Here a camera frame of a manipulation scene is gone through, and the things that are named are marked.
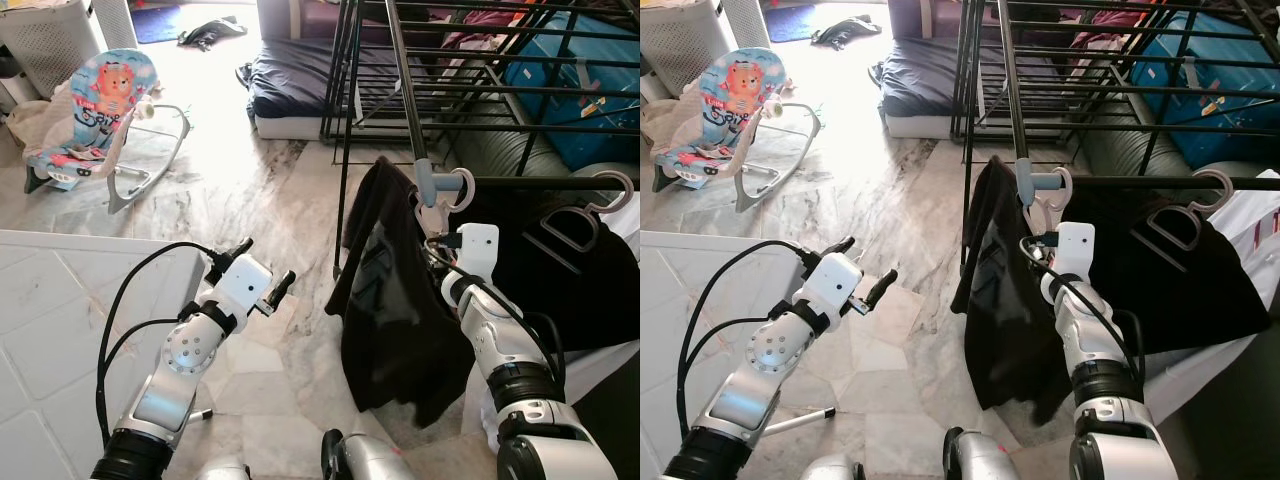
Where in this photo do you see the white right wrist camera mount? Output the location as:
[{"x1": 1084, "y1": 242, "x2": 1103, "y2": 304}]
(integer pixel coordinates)
[
  {"x1": 455, "y1": 224, "x2": 500, "y2": 291},
  {"x1": 1052, "y1": 222, "x2": 1096, "y2": 291}
]

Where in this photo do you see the blue rug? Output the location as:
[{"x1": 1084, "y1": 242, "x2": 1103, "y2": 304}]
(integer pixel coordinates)
[
  {"x1": 765, "y1": 5, "x2": 819, "y2": 43},
  {"x1": 130, "y1": 5, "x2": 186, "y2": 43}
]

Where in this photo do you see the white hanging garment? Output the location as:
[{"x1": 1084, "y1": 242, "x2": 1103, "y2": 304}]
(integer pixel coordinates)
[
  {"x1": 1140, "y1": 170, "x2": 1280, "y2": 426},
  {"x1": 465, "y1": 190, "x2": 641, "y2": 451}
]

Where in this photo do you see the white ribbed appliance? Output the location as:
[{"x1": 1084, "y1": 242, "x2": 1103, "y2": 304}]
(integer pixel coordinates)
[
  {"x1": 92, "y1": 0, "x2": 138, "y2": 49},
  {"x1": 720, "y1": 0, "x2": 773, "y2": 49}
]

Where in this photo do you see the black bag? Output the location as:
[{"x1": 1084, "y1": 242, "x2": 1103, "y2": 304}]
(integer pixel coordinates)
[
  {"x1": 810, "y1": 17, "x2": 883, "y2": 51},
  {"x1": 178, "y1": 17, "x2": 248, "y2": 51}
]

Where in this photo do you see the dark green leather sofa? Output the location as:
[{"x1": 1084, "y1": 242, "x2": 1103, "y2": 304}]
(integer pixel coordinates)
[
  {"x1": 440, "y1": 95, "x2": 641, "y2": 480},
  {"x1": 1085, "y1": 100, "x2": 1280, "y2": 480}
]

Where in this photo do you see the white laundry basket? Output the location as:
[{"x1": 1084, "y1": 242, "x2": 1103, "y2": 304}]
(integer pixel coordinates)
[
  {"x1": 0, "y1": 0, "x2": 106, "y2": 96},
  {"x1": 640, "y1": 0, "x2": 736, "y2": 96}
]

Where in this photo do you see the black metal drying rack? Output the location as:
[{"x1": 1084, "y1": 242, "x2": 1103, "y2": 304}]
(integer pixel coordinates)
[
  {"x1": 320, "y1": 0, "x2": 641, "y2": 281},
  {"x1": 950, "y1": 0, "x2": 1280, "y2": 276}
]

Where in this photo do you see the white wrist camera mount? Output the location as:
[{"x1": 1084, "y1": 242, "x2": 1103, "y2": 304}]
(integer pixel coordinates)
[
  {"x1": 455, "y1": 224, "x2": 500, "y2": 291},
  {"x1": 205, "y1": 255, "x2": 273, "y2": 319},
  {"x1": 800, "y1": 253, "x2": 863, "y2": 319},
  {"x1": 1052, "y1": 222, "x2": 1096, "y2": 291}
]

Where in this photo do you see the dark navy mattress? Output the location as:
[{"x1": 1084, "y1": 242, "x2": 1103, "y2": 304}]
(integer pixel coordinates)
[
  {"x1": 245, "y1": 40, "x2": 401, "y2": 141},
  {"x1": 875, "y1": 38, "x2": 1001, "y2": 141}
]

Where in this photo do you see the beige cloth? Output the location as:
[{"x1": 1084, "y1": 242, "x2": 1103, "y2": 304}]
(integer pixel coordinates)
[
  {"x1": 5, "y1": 78, "x2": 76, "y2": 149},
  {"x1": 640, "y1": 95, "x2": 691, "y2": 146}
]

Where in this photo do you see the colourful baby bouncer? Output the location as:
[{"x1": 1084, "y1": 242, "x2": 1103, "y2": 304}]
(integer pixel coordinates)
[
  {"x1": 22, "y1": 48, "x2": 191, "y2": 216},
  {"x1": 650, "y1": 48, "x2": 823, "y2": 213}
]

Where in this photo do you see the silver left robot leg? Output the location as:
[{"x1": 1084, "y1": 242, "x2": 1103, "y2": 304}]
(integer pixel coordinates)
[
  {"x1": 195, "y1": 455, "x2": 251, "y2": 480},
  {"x1": 800, "y1": 455, "x2": 863, "y2": 480}
]

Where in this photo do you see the brownish black garment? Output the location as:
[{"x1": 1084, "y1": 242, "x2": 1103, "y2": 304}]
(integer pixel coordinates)
[
  {"x1": 325, "y1": 155, "x2": 481, "y2": 431},
  {"x1": 950, "y1": 155, "x2": 1076, "y2": 426}
]

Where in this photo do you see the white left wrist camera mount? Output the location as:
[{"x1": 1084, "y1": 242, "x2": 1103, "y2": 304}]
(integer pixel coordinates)
[
  {"x1": 800, "y1": 253, "x2": 863, "y2": 319},
  {"x1": 205, "y1": 255, "x2": 273, "y2": 319}
]

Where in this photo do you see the blue storage bag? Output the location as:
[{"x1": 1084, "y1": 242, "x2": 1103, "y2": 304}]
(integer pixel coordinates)
[
  {"x1": 1130, "y1": 10, "x2": 1280, "y2": 169},
  {"x1": 500, "y1": 10, "x2": 641, "y2": 171}
]

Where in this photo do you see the black t-shirt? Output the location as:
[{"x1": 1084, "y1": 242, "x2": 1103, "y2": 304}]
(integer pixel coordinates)
[
  {"x1": 470, "y1": 185, "x2": 641, "y2": 351},
  {"x1": 1065, "y1": 185, "x2": 1276, "y2": 356}
]

